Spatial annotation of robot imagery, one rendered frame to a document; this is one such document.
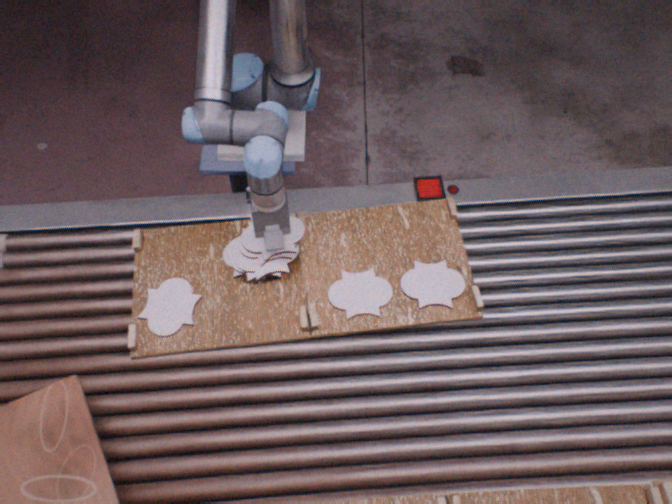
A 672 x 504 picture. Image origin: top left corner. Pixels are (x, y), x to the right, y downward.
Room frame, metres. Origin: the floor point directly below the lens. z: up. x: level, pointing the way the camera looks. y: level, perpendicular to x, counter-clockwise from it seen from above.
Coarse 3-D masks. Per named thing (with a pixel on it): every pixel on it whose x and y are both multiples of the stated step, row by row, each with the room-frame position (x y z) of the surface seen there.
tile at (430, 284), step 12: (420, 264) 0.85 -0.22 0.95; (432, 264) 0.85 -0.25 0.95; (444, 264) 0.85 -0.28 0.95; (408, 276) 0.81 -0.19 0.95; (420, 276) 0.81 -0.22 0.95; (432, 276) 0.81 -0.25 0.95; (444, 276) 0.81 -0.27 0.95; (456, 276) 0.81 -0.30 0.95; (408, 288) 0.78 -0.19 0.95; (420, 288) 0.78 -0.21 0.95; (432, 288) 0.78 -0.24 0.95; (444, 288) 0.78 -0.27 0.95; (456, 288) 0.78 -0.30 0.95; (420, 300) 0.75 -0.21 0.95; (432, 300) 0.75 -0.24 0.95; (444, 300) 0.75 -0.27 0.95
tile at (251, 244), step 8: (296, 224) 0.92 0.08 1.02; (248, 232) 0.89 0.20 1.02; (296, 232) 0.89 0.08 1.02; (248, 240) 0.87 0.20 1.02; (256, 240) 0.87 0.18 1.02; (288, 240) 0.87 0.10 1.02; (296, 240) 0.87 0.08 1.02; (248, 248) 0.85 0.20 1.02; (256, 248) 0.85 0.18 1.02; (264, 248) 0.85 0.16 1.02; (288, 248) 0.85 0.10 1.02; (264, 256) 0.82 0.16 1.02; (272, 256) 0.83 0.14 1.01
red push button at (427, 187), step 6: (420, 180) 1.12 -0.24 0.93; (426, 180) 1.13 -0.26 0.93; (432, 180) 1.13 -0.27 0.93; (438, 180) 1.13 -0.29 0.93; (420, 186) 1.10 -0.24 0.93; (426, 186) 1.10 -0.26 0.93; (432, 186) 1.10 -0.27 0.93; (438, 186) 1.10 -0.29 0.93; (420, 192) 1.08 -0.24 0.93; (426, 192) 1.08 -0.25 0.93; (432, 192) 1.08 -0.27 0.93; (438, 192) 1.08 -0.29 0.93
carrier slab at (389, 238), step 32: (320, 224) 0.98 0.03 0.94; (352, 224) 0.98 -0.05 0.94; (384, 224) 0.98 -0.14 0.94; (416, 224) 0.98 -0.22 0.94; (448, 224) 0.98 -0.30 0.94; (320, 256) 0.88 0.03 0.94; (352, 256) 0.88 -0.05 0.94; (384, 256) 0.88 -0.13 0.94; (416, 256) 0.88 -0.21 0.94; (448, 256) 0.88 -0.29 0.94; (320, 288) 0.79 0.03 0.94; (320, 320) 0.70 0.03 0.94; (352, 320) 0.70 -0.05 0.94; (384, 320) 0.70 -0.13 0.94; (416, 320) 0.70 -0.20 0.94; (448, 320) 0.70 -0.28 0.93
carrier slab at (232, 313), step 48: (144, 240) 0.93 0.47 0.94; (192, 240) 0.93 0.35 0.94; (144, 288) 0.79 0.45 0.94; (192, 288) 0.79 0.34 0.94; (240, 288) 0.79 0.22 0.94; (288, 288) 0.79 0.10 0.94; (144, 336) 0.66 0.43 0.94; (192, 336) 0.66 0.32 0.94; (240, 336) 0.66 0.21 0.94; (288, 336) 0.66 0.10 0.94
